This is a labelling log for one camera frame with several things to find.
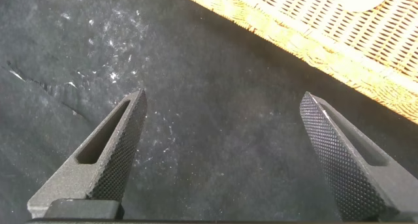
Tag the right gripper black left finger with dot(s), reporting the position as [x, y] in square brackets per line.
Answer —
[107, 171]

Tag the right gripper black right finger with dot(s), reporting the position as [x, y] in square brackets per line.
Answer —
[352, 171]

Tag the wicker basket holding food items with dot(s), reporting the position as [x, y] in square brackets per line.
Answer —
[326, 44]

